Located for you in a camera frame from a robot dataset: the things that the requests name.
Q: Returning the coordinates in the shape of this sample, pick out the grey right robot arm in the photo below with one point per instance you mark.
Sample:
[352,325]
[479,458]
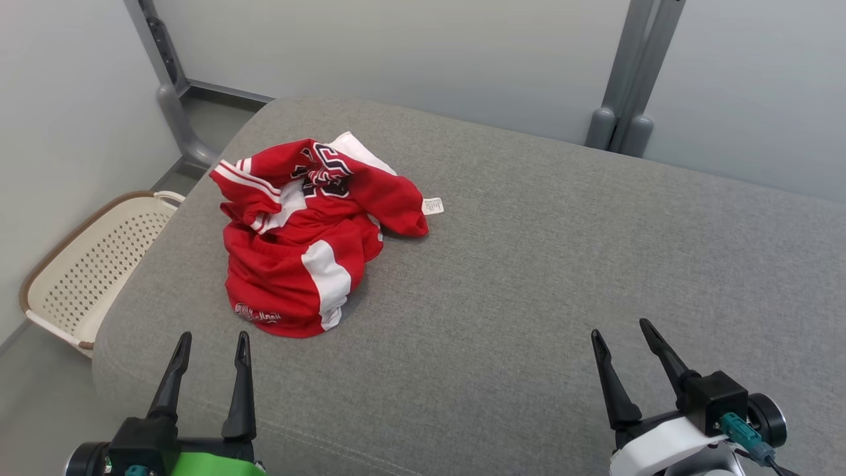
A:
[707,466]

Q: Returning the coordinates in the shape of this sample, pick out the red jersey with black lettering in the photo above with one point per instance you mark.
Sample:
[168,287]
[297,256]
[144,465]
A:
[390,192]

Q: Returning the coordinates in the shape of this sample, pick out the grey partition post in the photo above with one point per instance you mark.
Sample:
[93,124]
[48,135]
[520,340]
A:
[654,59]
[624,66]

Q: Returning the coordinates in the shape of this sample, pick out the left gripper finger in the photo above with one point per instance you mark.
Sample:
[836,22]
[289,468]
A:
[241,403]
[173,377]

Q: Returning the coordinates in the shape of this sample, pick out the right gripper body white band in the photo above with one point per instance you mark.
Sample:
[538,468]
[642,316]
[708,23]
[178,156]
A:
[661,443]

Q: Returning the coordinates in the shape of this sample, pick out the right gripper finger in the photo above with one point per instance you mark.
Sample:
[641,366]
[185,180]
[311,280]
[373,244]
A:
[618,396]
[667,360]

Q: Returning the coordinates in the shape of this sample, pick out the grey curved partition frame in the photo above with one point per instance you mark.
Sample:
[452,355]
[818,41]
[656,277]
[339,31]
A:
[173,109]

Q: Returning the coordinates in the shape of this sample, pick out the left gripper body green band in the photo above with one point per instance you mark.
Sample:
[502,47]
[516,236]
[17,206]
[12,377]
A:
[218,463]

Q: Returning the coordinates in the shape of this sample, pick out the cream perforated laundry basket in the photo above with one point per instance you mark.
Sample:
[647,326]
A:
[86,277]

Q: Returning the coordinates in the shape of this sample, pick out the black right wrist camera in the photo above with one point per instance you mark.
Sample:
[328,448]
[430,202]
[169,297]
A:
[714,396]

